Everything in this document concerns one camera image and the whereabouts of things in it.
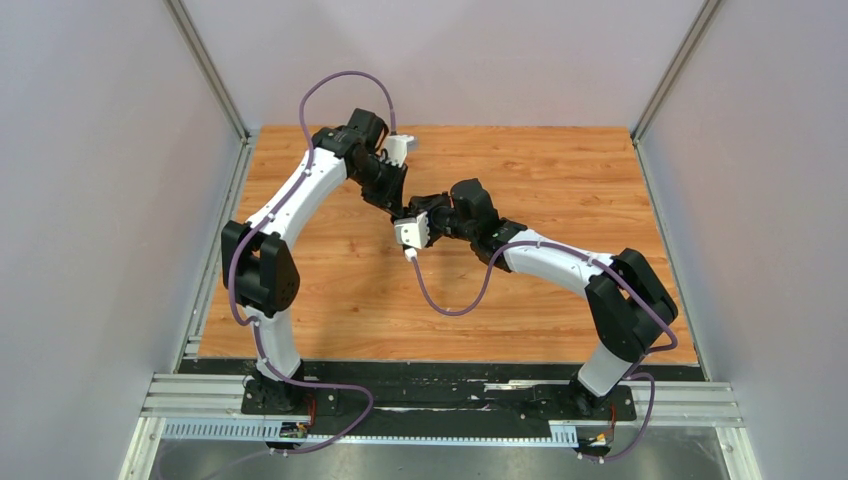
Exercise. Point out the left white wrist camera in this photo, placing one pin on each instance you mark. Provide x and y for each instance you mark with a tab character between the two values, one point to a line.
397	147

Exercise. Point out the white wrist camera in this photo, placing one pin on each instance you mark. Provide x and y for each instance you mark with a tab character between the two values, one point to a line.
412	232
397	147

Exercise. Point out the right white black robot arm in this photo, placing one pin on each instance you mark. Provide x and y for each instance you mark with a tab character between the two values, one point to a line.
631	309

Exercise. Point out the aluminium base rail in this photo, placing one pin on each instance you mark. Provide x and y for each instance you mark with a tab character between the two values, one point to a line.
203	407

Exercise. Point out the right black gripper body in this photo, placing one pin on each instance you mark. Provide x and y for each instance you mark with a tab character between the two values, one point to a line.
443	222

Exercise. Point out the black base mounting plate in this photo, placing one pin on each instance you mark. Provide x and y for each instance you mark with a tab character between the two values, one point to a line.
429	399

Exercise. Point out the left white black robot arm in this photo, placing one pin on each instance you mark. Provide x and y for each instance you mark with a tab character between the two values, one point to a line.
259	271

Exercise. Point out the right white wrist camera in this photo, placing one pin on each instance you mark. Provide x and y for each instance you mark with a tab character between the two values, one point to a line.
412	232

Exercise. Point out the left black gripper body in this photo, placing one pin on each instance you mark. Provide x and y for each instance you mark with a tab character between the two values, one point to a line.
379	180

